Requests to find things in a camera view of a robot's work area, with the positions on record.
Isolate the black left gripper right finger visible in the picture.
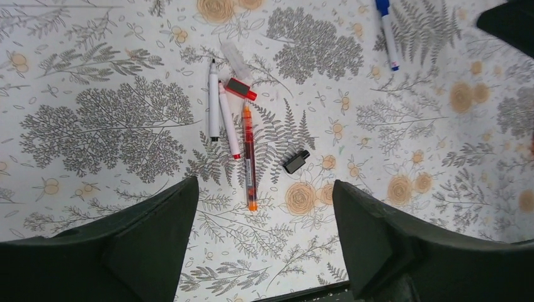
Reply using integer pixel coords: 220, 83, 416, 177
332, 180, 533, 301

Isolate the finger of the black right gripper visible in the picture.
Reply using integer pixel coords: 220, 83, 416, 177
476, 0, 533, 58

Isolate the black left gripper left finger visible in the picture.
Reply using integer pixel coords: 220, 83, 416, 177
1, 177, 199, 301

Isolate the white marker blue end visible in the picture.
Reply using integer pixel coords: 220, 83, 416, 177
375, 0, 399, 71

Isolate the white marker black tip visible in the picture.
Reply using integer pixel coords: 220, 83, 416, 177
208, 59, 220, 142

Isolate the orange red pen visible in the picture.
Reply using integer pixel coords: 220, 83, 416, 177
242, 103, 258, 211

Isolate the clear pen cap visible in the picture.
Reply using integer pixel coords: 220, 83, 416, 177
220, 40, 253, 84

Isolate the black marker cap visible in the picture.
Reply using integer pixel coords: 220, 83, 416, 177
282, 150, 310, 174

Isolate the floral table mat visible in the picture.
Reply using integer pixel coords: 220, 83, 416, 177
1, 1, 533, 301

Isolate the white marker red end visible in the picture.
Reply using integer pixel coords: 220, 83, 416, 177
218, 80, 241, 159

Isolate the red marker cap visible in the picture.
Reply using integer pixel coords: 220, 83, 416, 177
225, 77, 257, 101

